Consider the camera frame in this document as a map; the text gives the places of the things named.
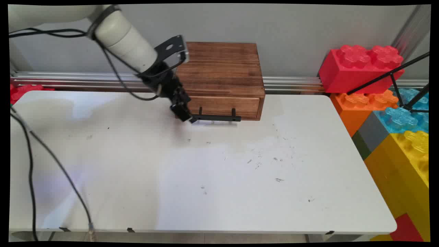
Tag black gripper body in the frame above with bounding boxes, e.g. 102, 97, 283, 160
138, 59, 183, 101

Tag aluminium rail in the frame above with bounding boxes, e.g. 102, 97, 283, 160
10, 71, 429, 95

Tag red studded toy brick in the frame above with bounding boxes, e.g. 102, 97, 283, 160
10, 84, 55, 105

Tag large yellow toy brick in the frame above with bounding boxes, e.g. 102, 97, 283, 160
364, 130, 430, 242

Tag dark green toy brick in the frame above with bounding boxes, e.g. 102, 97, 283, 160
351, 130, 368, 161

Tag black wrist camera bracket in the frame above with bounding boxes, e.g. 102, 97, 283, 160
154, 35, 190, 66

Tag orange toy brick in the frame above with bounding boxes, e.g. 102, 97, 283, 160
330, 90, 399, 138

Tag aluminium post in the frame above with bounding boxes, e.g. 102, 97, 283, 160
391, 4, 431, 61

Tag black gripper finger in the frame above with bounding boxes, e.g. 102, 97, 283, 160
170, 102, 198, 124
173, 86, 192, 109

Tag black arm strap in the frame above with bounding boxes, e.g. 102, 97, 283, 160
87, 5, 121, 39

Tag large red toy brick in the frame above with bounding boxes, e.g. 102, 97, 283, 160
318, 45, 405, 94

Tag black tripod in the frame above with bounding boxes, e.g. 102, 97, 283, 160
346, 51, 430, 114

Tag grey toy brick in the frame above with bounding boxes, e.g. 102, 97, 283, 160
358, 111, 392, 154

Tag wooden drawer with black handle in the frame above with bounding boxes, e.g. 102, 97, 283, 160
186, 96, 262, 124

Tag translucent blue toy brick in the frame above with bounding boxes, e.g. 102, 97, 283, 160
373, 88, 429, 134

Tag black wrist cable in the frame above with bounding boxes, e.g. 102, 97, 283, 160
9, 28, 160, 101

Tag thin black cable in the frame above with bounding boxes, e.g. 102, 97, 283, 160
10, 111, 39, 241

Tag dark wooden cabinet box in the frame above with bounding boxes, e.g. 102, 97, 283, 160
174, 42, 266, 121

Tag small red flat brick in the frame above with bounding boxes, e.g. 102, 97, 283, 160
390, 213, 425, 242

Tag black cable with metal plug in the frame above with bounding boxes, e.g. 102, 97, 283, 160
10, 106, 96, 241

